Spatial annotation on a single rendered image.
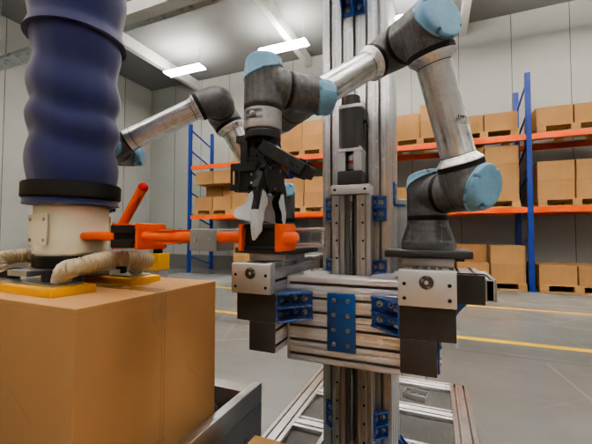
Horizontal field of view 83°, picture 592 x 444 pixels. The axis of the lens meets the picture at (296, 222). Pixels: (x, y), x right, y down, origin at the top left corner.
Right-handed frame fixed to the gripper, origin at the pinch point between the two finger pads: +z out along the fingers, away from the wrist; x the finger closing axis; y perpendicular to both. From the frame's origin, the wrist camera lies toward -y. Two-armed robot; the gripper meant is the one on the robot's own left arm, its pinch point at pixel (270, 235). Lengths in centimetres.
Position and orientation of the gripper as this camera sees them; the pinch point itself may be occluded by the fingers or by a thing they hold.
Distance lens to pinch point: 65.0
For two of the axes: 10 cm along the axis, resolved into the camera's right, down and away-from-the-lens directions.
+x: -4.2, -0.4, -9.1
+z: -0.1, 10.0, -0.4
